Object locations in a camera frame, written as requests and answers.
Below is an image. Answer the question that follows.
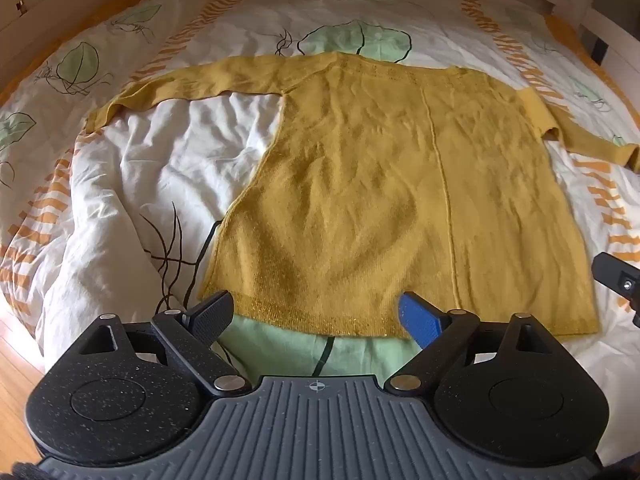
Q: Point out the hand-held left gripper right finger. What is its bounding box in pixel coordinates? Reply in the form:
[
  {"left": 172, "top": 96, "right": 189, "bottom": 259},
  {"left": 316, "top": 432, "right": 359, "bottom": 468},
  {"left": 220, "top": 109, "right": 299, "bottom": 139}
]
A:
[{"left": 384, "top": 291, "right": 547, "bottom": 395}]

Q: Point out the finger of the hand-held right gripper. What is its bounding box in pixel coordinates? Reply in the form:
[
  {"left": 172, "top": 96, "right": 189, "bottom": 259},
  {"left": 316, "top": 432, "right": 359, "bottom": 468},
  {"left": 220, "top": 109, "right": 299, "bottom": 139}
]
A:
[{"left": 592, "top": 252, "right": 640, "bottom": 331}]

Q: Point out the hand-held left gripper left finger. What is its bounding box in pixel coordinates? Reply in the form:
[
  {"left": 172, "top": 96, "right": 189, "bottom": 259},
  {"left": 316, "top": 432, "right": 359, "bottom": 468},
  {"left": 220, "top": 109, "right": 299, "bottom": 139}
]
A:
[{"left": 93, "top": 290, "right": 253, "bottom": 395}]

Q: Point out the yellow knit sweater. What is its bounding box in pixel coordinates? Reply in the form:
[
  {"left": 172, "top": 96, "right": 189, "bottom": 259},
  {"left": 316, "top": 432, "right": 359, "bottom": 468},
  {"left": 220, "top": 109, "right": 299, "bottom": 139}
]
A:
[{"left": 85, "top": 51, "right": 640, "bottom": 339}]

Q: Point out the white leaf-print duvet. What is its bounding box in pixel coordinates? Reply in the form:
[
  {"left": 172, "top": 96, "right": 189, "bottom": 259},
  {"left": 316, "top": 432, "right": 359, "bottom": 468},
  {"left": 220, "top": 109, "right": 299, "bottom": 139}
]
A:
[{"left": 0, "top": 0, "right": 640, "bottom": 467}]

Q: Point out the white cabinet with dark strips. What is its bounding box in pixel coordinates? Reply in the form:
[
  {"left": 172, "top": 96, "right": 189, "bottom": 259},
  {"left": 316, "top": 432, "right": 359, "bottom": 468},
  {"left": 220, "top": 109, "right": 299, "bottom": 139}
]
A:
[{"left": 580, "top": 0, "right": 640, "bottom": 128}]

